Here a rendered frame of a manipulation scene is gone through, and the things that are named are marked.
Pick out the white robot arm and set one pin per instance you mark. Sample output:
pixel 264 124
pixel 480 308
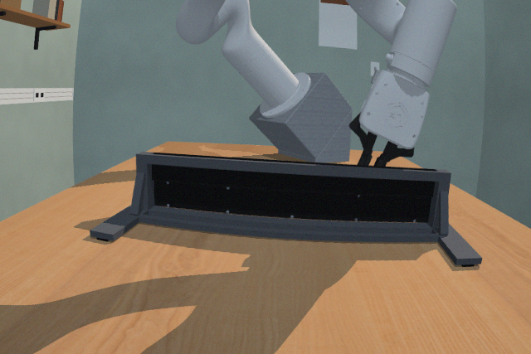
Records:
pixel 415 53

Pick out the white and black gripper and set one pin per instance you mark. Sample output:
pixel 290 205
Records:
pixel 395 113

